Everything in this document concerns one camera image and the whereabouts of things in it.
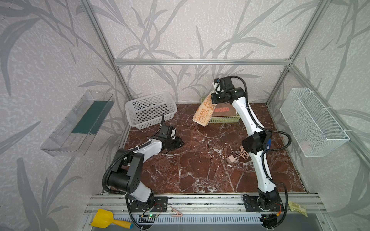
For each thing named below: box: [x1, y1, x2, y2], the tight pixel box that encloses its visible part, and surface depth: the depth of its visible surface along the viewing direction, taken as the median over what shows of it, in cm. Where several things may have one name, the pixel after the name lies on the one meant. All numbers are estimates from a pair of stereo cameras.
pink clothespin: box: [169, 205, 184, 218], surface depth 72 cm
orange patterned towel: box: [192, 91, 218, 127], surface depth 101 cm
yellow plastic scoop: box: [90, 208, 134, 230], surface depth 71 cm
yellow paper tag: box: [288, 200, 308, 218], surface depth 73 cm
